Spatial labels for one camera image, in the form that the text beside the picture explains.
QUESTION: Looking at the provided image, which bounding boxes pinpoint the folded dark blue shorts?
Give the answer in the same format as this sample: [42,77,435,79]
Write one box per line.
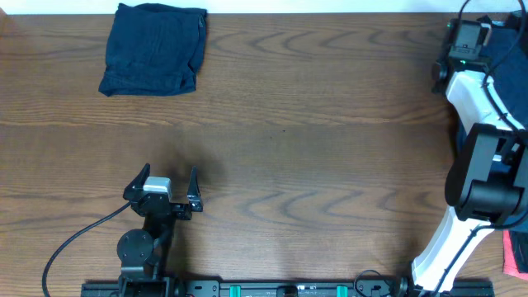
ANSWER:
[98,3,207,97]

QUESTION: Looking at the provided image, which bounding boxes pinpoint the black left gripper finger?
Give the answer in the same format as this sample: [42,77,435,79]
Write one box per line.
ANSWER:
[186,167,203,212]
[123,163,150,201]

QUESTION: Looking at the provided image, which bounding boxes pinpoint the black garment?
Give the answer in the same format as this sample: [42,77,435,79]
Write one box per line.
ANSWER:
[506,14,527,273]

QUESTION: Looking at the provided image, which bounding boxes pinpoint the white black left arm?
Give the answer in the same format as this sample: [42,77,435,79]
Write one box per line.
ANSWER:
[116,164,204,297]

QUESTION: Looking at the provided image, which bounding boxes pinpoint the blue denim shorts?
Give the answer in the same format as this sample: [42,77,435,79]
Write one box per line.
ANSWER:
[455,25,528,236]

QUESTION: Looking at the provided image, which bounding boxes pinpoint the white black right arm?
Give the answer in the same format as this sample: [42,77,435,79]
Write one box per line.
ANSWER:
[394,12,527,296]

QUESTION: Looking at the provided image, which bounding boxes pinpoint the red garment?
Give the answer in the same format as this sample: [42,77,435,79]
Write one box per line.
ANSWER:
[502,231,527,281]

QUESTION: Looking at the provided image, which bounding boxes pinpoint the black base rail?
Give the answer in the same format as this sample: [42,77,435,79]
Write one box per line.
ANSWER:
[81,278,495,297]

